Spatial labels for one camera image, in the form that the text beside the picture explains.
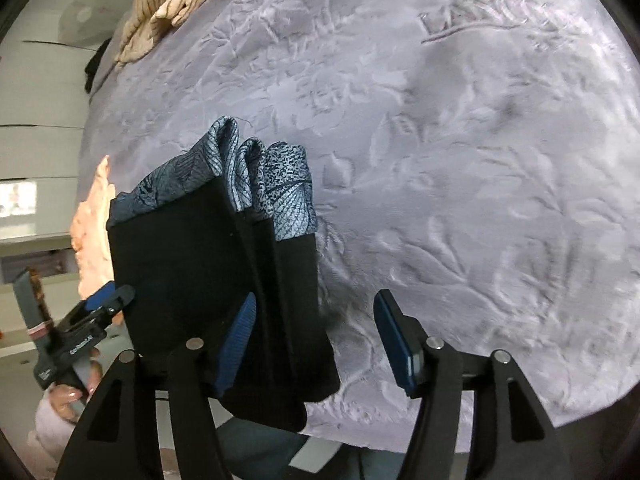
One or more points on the peach fluffy cloth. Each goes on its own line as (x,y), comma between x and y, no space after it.
(92,240)

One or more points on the person's left forearm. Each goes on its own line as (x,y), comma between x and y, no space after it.
(47,430)

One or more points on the white cabinet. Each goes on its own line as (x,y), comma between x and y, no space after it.
(40,90)

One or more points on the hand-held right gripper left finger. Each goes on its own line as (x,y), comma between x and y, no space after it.
(239,347)

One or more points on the beige shelf unit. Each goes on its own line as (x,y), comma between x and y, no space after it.
(35,262)

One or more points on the person's left hand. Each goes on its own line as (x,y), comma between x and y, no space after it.
(67,400)

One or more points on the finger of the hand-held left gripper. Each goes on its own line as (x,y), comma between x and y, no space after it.
(107,302)

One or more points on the grey embossed blanket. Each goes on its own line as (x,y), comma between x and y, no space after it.
(450,185)

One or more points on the black cloth item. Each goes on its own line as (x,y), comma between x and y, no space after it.
(96,67)

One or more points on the black pants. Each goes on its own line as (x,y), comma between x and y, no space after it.
(200,270)

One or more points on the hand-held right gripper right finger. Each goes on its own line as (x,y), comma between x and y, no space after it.
(395,345)

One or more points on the white fan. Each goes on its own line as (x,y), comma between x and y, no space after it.
(87,17)

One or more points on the beige knitted blanket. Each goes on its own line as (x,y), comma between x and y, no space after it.
(165,5)

